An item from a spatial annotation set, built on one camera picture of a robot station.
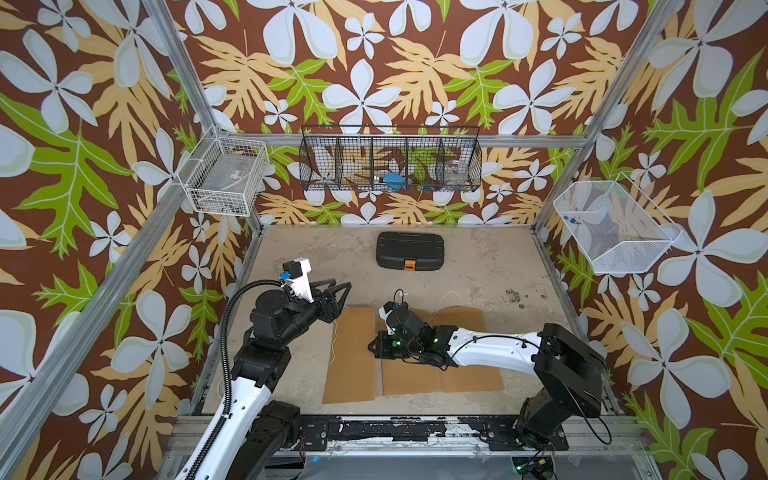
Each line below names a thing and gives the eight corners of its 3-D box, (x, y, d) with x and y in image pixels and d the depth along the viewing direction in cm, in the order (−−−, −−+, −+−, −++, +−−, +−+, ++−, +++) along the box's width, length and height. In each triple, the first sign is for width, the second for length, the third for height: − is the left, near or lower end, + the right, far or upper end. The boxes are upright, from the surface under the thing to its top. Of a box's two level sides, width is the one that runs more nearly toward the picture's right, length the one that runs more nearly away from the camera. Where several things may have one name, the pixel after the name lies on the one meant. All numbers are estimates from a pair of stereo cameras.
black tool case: (375, 273, 109) (375, 261, 103) (376, 242, 118) (375, 229, 113) (443, 274, 109) (447, 261, 103) (438, 242, 118) (441, 229, 113)
